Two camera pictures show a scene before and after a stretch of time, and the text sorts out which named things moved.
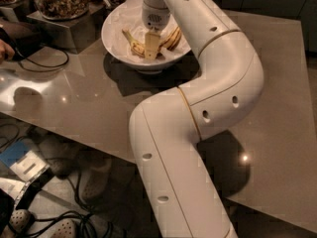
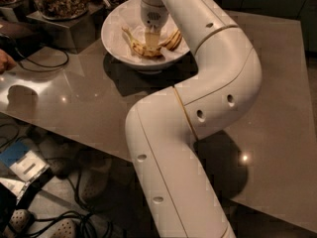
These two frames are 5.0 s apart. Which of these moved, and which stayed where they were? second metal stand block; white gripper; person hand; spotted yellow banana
Moved: person hand
Stayed: white gripper; second metal stand block; spotted yellow banana
